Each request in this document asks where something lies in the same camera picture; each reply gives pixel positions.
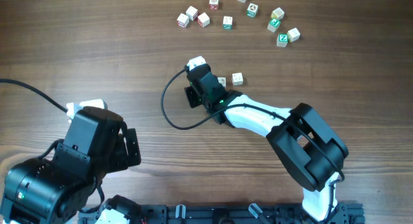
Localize wooden block letter Z side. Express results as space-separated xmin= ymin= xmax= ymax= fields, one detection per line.
xmin=177 ymin=14 xmax=190 ymax=28

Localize red number six block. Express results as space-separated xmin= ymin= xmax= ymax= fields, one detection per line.
xmin=217 ymin=77 xmax=227 ymax=88

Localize yellow edged wooden block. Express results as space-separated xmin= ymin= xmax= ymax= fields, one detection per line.
xmin=271 ymin=7 xmax=285 ymax=20

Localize yellow turtle wooden block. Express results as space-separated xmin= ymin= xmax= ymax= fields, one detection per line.
xmin=287 ymin=28 xmax=301 ymax=43

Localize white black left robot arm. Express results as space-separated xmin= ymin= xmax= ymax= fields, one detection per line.
xmin=1 ymin=107 xmax=141 ymax=223

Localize green letter wooden block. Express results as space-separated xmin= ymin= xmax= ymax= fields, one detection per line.
xmin=223 ymin=16 xmax=233 ymax=30

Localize wooden block animal drawing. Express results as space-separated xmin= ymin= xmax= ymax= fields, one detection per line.
xmin=197 ymin=12 xmax=210 ymax=28

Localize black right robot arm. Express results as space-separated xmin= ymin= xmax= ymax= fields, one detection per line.
xmin=184 ymin=64 xmax=348 ymax=223

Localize green letter Z block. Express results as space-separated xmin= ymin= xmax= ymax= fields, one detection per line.
xmin=276 ymin=34 xmax=288 ymax=47

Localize red edged wooden block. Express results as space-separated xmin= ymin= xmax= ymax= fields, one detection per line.
xmin=186 ymin=6 xmax=198 ymax=21

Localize red letter Q block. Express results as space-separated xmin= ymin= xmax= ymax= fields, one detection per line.
xmin=209 ymin=0 xmax=219 ymax=10

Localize green bordered picture block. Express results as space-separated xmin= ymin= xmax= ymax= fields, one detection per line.
xmin=247 ymin=3 xmax=258 ymax=17

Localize wooden block number one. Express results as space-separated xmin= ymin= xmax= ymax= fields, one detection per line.
xmin=232 ymin=72 xmax=244 ymax=86

